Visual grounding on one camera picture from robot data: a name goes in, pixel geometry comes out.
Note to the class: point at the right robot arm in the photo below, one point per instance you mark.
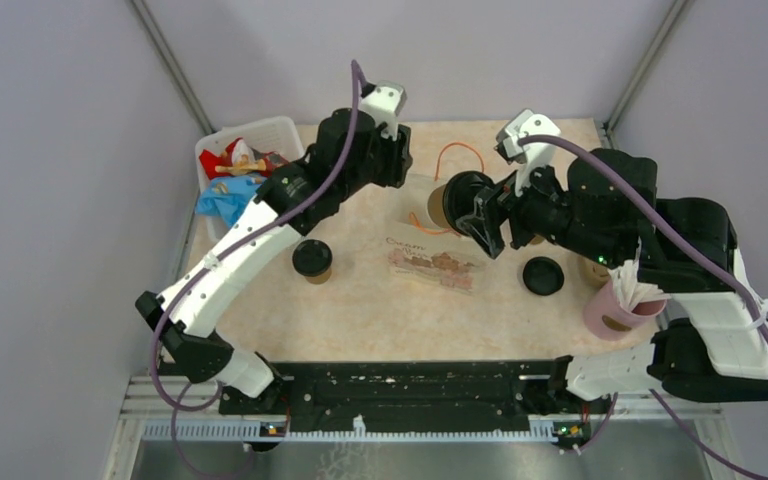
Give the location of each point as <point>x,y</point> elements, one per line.
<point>607,211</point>

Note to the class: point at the white wrapped straws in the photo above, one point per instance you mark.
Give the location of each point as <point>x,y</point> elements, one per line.
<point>629,291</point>

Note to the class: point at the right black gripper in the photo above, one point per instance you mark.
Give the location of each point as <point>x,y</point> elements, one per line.
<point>487,219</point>

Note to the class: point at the pink holder cup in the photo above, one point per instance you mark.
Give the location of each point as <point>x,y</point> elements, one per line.
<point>607,319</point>

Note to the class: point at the blue snack bag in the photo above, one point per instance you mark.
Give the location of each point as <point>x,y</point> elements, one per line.
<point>227,197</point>

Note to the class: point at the black lid stack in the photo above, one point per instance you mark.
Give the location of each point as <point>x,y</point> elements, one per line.
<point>543,276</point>

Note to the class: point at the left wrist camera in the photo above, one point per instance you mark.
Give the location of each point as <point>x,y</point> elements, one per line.
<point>383,101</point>

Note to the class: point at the white plastic basket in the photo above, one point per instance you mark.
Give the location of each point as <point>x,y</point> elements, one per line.
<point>272,134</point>

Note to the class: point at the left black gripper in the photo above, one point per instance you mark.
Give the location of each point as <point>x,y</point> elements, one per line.
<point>398,155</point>

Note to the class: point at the paper takeout bag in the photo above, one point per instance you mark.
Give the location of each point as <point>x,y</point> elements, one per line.
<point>414,248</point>

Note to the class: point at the black cup lid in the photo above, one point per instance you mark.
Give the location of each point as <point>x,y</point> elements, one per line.
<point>311,256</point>
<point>460,202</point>

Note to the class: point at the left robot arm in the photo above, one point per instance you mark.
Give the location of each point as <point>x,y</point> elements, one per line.
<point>353,148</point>

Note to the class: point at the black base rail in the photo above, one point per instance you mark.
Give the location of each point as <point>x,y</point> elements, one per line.
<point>419,401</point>

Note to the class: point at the red snack bag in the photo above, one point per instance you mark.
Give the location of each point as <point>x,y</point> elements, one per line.
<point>237,158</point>

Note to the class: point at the cardboard cup carrier stack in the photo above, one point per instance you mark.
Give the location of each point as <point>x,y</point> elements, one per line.
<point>593,273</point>

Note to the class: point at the brown paper cup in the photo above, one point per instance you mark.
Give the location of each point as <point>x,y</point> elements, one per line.
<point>435,208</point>
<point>320,277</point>

